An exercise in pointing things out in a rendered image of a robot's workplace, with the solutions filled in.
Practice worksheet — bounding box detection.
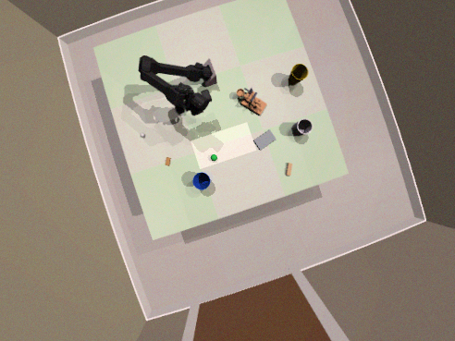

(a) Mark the grey cup with white rim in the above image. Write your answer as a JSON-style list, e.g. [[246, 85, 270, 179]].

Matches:
[[291, 119, 313, 136]]

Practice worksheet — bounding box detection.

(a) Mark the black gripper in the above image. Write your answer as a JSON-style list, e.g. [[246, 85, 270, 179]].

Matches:
[[175, 90, 212, 114]]

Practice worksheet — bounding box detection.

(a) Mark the yellow tapered cup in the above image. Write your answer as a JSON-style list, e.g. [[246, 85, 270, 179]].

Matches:
[[289, 64, 309, 86]]

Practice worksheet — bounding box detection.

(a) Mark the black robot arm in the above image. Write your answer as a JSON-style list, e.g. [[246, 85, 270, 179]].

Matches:
[[139, 55, 213, 116]]

